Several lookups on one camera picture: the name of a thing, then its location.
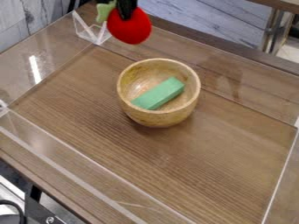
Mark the black table clamp stand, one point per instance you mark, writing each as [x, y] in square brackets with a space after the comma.
[36, 213]

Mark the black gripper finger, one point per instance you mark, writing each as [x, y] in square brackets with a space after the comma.
[125, 7]

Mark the wooden bowl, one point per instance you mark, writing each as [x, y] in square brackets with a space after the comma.
[140, 77]

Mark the clear acrylic corner bracket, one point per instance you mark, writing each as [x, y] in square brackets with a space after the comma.
[93, 33]

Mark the metal table leg background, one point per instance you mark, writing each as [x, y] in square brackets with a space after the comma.
[276, 30]

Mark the green rectangular block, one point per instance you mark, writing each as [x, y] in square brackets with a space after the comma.
[161, 93]

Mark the red plush strawberry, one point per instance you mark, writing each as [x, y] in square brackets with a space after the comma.
[131, 31]

